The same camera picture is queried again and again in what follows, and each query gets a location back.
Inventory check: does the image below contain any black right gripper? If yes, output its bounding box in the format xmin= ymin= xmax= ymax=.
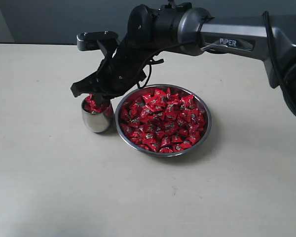
xmin=70 ymin=37 xmax=158 ymax=105

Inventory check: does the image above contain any red candy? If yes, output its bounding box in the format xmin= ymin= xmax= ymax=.
xmin=154 ymin=88 xmax=167 ymax=99
xmin=159 ymin=147 xmax=174 ymax=153
xmin=82 ymin=103 xmax=109 ymax=114
xmin=181 ymin=94 xmax=196 ymax=110

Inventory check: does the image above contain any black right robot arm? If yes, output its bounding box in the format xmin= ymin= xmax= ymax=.
xmin=71 ymin=0 xmax=296 ymax=116

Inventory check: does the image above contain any stainless steel cup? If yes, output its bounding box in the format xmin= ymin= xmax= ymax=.
xmin=81 ymin=100 xmax=114 ymax=133

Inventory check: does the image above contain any metal bowl of red candies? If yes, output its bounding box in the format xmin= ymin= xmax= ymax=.
xmin=115 ymin=84 xmax=212 ymax=158

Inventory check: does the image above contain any red wrapped candy top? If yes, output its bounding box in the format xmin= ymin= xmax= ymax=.
xmin=154 ymin=88 xmax=167 ymax=99

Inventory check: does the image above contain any red wrapped candy front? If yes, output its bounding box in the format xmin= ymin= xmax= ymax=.
xmin=159 ymin=147 xmax=174 ymax=153

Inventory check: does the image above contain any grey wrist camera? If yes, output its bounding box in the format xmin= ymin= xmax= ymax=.
xmin=76 ymin=31 xmax=118 ymax=54

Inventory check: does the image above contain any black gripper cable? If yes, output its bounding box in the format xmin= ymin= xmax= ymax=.
xmin=137 ymin=40 xmax=203 ymax=90

